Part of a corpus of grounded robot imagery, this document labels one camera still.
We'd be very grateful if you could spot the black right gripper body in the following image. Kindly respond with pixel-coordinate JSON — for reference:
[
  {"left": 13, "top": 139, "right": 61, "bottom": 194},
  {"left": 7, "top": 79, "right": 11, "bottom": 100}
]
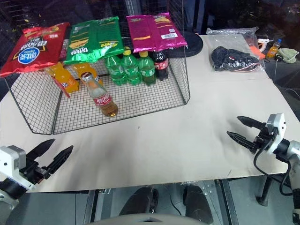
[{"left": 248, "top": 121, "right": 278, "bottom": 154}]

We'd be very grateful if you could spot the orange plastic tool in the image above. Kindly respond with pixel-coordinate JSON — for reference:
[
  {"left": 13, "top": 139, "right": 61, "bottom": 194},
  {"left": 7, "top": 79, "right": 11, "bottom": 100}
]
[{"left": 249, "top": 45, "right": 266, "bottom": 60}]

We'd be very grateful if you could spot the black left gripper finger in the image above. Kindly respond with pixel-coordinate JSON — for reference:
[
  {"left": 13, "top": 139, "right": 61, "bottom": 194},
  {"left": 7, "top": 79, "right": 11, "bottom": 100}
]
[
  {"left": 45, "top": 145, "right": 74, "bottom": 175},
  {"left": 25, "top": 138, "right": 56, "bottom": 163}
]

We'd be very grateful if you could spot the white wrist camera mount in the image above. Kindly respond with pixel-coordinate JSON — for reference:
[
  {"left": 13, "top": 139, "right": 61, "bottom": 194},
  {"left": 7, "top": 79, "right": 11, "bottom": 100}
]
[
  {"left": 0, "top": 145, "right": 33, "bottom": 189},
  {"left": 265, "top": 112, "right": 287, "bottom": 154}
]

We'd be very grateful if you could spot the magenta chip bag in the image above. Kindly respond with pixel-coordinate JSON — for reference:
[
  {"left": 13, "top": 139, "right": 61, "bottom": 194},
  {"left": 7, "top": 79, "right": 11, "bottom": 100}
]
[{"left": 126, "top": 13, "right": 188, "bottom": 53}]

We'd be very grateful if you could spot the black cola plastic bottle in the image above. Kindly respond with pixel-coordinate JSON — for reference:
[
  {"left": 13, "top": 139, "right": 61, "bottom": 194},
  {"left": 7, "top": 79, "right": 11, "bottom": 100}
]
[{"left": 152, "top": 50, "right": 170, "bottom": 82}]

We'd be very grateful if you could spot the black cloth bundle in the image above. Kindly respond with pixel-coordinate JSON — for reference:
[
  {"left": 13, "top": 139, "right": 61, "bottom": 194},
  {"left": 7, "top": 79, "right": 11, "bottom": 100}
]
[{"left": 210, "top": 45, "right": 261, "bottom": 71}]

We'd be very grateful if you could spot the glass cola bottle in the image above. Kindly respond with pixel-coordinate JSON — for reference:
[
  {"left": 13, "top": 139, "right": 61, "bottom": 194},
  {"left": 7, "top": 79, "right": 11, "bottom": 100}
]
[{"left": 81, "top": 72, "right": 120, "bottom": 118}]

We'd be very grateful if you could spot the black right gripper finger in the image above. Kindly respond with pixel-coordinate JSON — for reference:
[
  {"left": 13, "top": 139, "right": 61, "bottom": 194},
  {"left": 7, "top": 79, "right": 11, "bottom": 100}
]
[
  {"left": 236, "top": 116, "right": 267, "bottom": 130},
  {"left": 226, "top": 131, "right": 255, "bottom": 151}
]

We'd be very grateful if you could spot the green cloth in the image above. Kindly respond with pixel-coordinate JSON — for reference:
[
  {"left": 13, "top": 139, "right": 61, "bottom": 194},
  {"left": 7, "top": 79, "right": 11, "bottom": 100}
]
[{"left": 277, "top": 48, "right": 300, "bottom": 64}]

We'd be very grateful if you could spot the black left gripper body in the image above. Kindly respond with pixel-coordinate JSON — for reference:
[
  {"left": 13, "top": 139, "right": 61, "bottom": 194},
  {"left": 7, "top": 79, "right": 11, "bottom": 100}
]
[{"left": 22, "top": 156, "right": 51, "bottom": 185}]

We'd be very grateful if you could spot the thin white cable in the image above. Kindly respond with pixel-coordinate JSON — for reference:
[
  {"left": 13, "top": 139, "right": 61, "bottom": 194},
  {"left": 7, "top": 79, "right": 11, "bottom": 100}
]
[{"left": 273, "top": 59, "right": 280, "bottom": 81}]

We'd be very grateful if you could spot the clear plastic bag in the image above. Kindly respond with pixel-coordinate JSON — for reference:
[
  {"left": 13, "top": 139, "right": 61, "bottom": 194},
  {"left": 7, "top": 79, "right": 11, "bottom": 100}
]
[{"left": 206, "top": 27, "right": 267, "bottom": 72}]

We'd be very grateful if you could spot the black table leg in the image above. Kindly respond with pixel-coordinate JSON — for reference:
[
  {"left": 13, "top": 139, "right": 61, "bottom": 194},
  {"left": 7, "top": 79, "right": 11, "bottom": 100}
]
[{"left": 255, "top": 174, "right": 274, "bottom": 207}]

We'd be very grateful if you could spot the orange soda plastic bottle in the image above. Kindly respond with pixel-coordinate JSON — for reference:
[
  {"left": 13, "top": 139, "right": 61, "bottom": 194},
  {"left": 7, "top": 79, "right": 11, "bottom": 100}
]
[
  {"left": 44, "top": 62, "right": 79, "bottom": 93},
  {"left": 72, "top": 62, "right": 104, "bottom": 88}
]

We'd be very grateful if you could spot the red chip bag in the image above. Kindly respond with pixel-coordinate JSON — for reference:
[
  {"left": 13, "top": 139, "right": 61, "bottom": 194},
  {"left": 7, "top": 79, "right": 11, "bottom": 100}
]
[{"left": 0, "top": 22, "right": 71, "bottom": 78}]

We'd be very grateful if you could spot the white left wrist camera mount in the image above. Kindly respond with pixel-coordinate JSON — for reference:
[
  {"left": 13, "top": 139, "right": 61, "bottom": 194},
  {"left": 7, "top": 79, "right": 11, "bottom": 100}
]
[{"left": 0, "top": 145, "right": 33, "bottom": 189}]

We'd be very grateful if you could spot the white glue gun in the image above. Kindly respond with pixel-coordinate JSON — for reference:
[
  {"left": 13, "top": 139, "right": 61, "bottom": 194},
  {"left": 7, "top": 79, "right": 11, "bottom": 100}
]
[{"left": 257, "top": 38, "right": 275, "bottom": 51}]

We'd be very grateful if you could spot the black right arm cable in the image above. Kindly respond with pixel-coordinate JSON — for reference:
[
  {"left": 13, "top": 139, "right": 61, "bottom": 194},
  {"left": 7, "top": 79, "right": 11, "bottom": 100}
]
[{"left": 254, "top": 140, "right": 295, "bottom": 196}]

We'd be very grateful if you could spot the small orange soda bottle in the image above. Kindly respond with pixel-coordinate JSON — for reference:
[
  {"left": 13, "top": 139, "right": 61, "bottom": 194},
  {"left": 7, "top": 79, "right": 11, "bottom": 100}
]
[{"left": 267, "top": 39, "right": 282, "bottom": 59}]

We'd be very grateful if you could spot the green soda plastic bottle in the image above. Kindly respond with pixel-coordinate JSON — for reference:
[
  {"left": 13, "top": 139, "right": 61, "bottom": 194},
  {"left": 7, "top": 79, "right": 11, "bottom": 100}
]
[
  {"left": 104, "top": 55, "right": 128, "bottom": 86},
  {"left": 120, "top": 46, "right": 143, "bottom": 85},
  {"left": 137, "top": 51, "right": 157, "bottom": 86}
]

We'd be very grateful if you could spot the black round disc base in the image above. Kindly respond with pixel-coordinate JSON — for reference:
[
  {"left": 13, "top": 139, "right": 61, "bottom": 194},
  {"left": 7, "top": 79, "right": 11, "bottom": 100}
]
[{"left": 167, "top": 31, "right": 203, "bottom": 58}]

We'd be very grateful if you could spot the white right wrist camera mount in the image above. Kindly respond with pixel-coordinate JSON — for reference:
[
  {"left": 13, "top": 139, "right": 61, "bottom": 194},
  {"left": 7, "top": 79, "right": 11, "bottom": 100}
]
[{"left": 265, "top": 112, "right": 287, "bottom": 154}]

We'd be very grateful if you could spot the green chip bag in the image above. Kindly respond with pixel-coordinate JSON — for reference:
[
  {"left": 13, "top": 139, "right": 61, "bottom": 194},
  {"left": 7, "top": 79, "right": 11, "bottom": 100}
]
[{"left": 63, "top": 15, "right": 125, "bottom": 66}]

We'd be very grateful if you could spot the black wire mesh rack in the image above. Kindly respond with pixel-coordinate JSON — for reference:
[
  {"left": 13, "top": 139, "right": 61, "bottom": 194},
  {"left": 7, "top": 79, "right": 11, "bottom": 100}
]
[{"left": 4, "top": 21, "right": 191, "bottom": 135}]

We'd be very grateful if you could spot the dark rounded shape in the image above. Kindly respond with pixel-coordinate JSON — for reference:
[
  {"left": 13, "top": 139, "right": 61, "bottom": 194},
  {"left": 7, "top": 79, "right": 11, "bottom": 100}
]
[
  {"left": 184, "top": 184, "right": 214, "bottom": 224},
  {"left": 119, "top": 186, "right": 159, "bottom": 217}
]

